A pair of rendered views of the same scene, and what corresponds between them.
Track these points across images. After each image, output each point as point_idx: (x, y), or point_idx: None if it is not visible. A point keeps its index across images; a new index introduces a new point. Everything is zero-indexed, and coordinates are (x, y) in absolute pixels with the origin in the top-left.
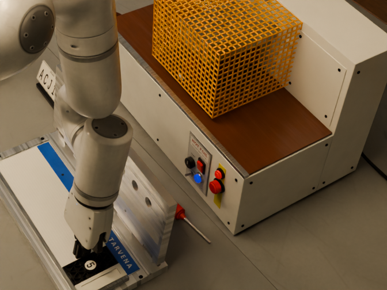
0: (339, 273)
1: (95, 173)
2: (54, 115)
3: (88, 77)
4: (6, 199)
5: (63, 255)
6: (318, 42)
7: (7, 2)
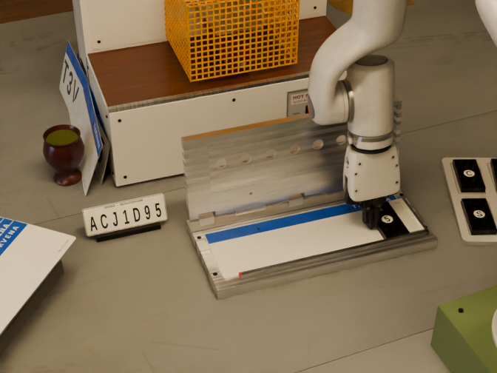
0: (408, 95)
1: (392, 102)
2: (191, 203)
3: None
4: (282, 273)
5: (367, 240)
6: None
7: None
